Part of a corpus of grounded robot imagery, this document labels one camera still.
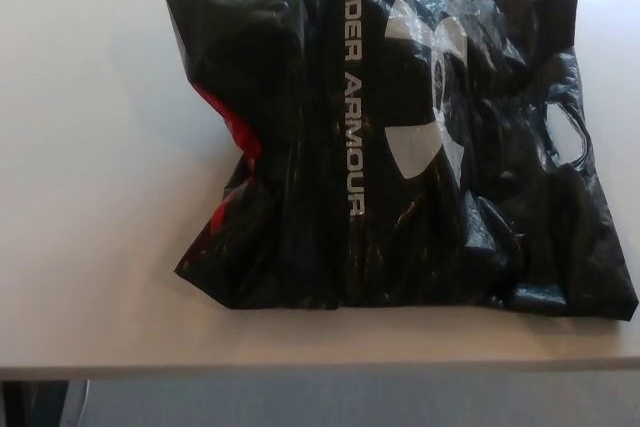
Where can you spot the black Under Armour plastic bag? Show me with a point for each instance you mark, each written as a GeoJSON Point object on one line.
{"type": "Point", "coordinates": [300, 147]}

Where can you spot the grey metal pole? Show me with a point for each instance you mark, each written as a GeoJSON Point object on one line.
{"type": "Point", "coordinates": [83, 404]}

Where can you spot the dark table leg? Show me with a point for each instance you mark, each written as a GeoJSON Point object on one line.
{"type": "Point", "coordinates": [30, 407]}

